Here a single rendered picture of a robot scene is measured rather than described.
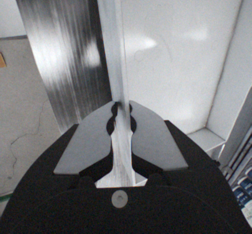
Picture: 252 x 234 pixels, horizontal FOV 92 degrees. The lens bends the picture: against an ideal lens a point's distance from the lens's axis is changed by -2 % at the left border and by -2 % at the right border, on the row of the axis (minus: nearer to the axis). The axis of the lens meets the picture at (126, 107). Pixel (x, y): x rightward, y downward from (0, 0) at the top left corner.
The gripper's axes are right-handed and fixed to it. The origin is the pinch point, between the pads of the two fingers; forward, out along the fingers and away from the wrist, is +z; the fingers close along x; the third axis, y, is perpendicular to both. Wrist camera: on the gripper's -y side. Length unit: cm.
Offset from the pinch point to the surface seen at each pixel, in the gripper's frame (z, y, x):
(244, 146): 21, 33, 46
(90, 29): 7.9, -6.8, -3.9
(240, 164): 19, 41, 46
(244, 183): 16, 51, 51
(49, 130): 74, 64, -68
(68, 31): 7.1, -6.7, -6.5
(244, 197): 13, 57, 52
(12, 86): 72, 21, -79
